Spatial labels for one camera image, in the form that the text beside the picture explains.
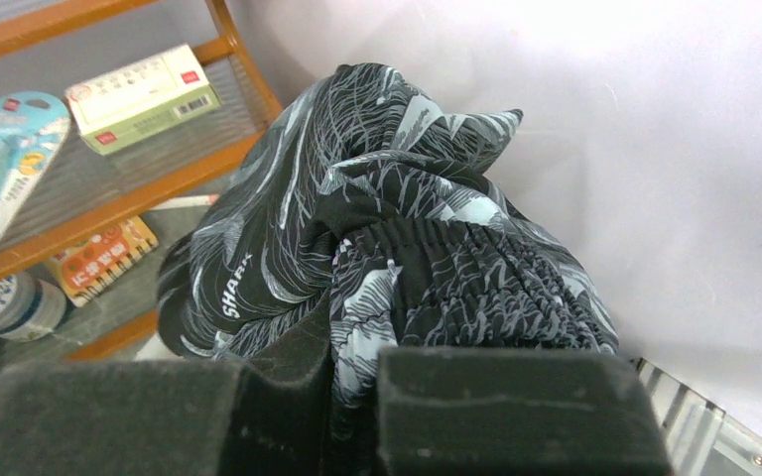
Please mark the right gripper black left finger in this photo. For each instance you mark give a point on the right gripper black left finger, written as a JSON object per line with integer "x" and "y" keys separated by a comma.
{"x": 262, "y": 416}

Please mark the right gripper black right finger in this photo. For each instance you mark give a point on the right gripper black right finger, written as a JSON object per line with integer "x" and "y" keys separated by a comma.
{"x": 480, "y": 411}

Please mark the dark leaf-print shorts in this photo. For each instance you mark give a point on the dark leaf-print shorts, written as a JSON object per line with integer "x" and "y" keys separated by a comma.
{"x": 368, "y": 203}

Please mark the white pen with red tip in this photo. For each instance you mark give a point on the white pen with red tip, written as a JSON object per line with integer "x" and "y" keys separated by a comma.
{"x": 186, "y": 201}

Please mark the orange snack packet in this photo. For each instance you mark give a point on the orange snack packet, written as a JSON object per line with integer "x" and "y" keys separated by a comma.
{"x": 84, "y": 271}

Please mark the white plastic basket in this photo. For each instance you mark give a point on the white plastic basket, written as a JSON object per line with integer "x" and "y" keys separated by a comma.
{"x": 701, "y": 437}

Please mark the small round tin can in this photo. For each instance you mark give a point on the small round tin can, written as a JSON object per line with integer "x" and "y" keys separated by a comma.
{"x": 29, "y": 308}

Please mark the orange wooden shelf rack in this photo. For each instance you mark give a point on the orange wooden shelf rack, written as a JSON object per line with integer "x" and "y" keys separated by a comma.
{"x": 86, "y": 191}

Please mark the white green box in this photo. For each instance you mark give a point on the white green box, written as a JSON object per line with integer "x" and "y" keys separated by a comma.
{"x": 127, "y": 105}

